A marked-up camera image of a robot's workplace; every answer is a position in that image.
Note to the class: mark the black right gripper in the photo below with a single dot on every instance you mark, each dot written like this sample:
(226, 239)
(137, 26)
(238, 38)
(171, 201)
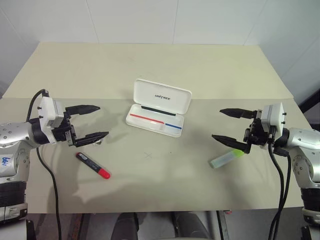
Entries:
(258, 133)

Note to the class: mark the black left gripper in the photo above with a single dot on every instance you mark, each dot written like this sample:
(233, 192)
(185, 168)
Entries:
(63, 130)

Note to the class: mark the green capped translucent highlighter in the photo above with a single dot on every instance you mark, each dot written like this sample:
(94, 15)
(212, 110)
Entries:
(225, 158)

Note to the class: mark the red and black marker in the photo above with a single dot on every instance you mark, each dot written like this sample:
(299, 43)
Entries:
(92, 165)

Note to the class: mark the white hard pencil case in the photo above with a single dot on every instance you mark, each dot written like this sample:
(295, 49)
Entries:
(162, 96)

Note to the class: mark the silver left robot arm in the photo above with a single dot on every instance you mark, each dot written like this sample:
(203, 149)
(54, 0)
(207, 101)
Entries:
(15, 132)

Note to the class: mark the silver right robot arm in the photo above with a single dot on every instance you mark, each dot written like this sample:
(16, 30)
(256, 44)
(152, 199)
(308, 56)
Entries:
(303, 140)

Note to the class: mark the dark rounded shape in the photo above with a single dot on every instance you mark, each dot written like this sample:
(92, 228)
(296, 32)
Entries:
(192, 227)
(127, 227)

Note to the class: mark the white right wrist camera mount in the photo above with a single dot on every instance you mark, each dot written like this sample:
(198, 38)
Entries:
(273, 115)

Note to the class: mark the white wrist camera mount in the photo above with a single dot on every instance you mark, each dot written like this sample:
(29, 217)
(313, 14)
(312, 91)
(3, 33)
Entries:
(273, 115)
(46, 110)

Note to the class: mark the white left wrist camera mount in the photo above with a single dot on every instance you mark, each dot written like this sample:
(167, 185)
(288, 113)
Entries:
(46, 110)

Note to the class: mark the metal table frame leg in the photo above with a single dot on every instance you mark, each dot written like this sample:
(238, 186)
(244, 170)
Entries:
(222, 227)

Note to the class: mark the black bracket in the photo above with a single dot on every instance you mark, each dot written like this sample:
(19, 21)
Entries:
(306, 233)
(30, 230)

